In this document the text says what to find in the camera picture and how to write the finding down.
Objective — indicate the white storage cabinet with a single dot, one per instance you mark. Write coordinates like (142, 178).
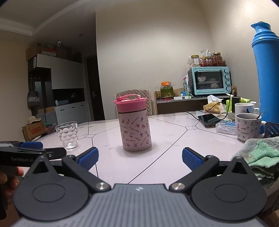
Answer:
(59, 88)

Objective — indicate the blue thermos flask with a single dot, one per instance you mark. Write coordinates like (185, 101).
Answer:
(265, 47)

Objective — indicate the yellow snack bag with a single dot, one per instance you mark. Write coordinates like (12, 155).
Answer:
(214, 108)

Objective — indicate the black smartphone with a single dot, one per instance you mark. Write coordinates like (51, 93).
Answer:
(208, 120)

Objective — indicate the red contents jar right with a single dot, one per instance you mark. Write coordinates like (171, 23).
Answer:
(217, 59)

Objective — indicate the left hand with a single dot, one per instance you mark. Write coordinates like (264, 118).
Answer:
(9, 182)

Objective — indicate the straw hat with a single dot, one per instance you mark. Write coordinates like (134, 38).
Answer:
(33, 119)

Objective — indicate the black power adapter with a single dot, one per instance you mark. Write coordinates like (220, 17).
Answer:
(234, 100)

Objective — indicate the pink patterned bottle body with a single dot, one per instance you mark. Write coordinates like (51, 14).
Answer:
(135, 130)

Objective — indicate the green packet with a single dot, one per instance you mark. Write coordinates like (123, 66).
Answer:
(243, 100)

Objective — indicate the blue white tissue pack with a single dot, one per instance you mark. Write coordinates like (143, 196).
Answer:
(226, 127)

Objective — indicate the red contents jar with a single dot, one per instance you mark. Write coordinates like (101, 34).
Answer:
(217, 59)
(207, 61)

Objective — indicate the glass jar yellow lid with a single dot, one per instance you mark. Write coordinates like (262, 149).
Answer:
(194, 61)

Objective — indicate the orange lid pickle jar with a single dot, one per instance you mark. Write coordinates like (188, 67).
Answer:
(166, 89)

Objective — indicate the hanging dark bag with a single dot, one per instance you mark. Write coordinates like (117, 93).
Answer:
(33, 97)

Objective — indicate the red contents jar middle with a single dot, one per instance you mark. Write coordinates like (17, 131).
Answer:
(207, 61)

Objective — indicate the teal toaster oven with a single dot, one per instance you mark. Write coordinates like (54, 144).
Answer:
(205, 81)

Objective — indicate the pink bottle cap with strap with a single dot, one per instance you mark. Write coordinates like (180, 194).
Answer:
(125, 105)

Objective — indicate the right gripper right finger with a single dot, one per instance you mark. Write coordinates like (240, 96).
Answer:
(221, 190)

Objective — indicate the wooden side shelf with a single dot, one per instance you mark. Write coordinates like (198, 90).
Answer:
(172, 106)

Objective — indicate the white mug behind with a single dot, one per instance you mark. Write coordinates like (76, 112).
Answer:
(246, 108)

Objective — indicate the green towel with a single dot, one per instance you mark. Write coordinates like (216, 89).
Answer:
(261, 155)

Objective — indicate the clear drinking glass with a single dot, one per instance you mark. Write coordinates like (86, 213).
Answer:
(68, 134)

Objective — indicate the cardboard box on floor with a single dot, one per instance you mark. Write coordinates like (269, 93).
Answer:
(31, 131)

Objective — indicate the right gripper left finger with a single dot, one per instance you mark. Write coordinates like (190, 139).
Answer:
(47, 193)

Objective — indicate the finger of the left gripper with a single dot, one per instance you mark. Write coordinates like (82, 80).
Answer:
(50, 153)
(29, 145)

